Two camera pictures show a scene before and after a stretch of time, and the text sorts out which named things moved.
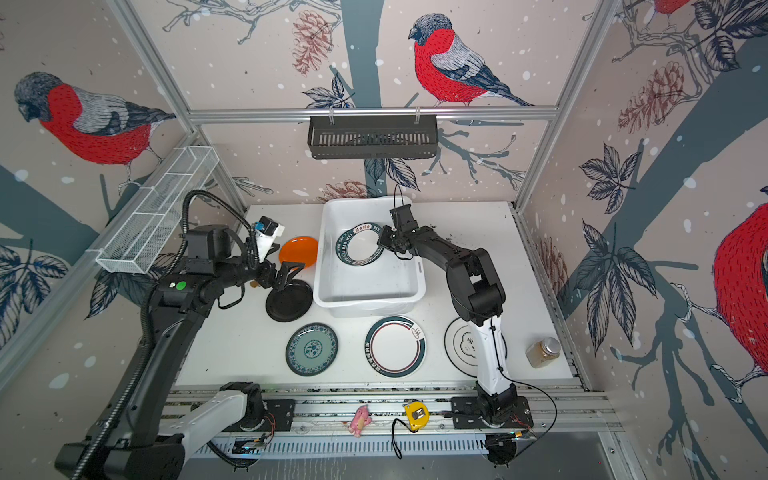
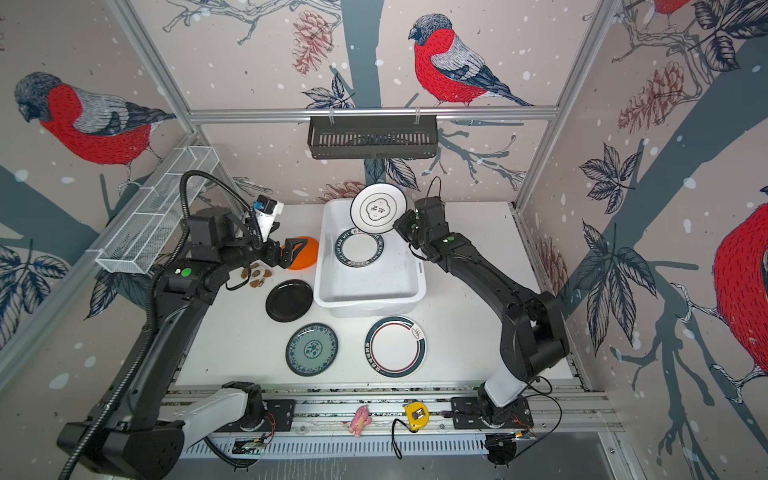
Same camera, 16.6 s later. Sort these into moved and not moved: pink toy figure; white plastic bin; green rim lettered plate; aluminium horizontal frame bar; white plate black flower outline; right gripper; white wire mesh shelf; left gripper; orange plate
Moved: right gripper; left gripper; white plate black flower outline
Not moved: orange plate; white wire mesh shelf; aluminium horizontal frame bar; pink toy figure; white plastic bin; green rim lettered plate
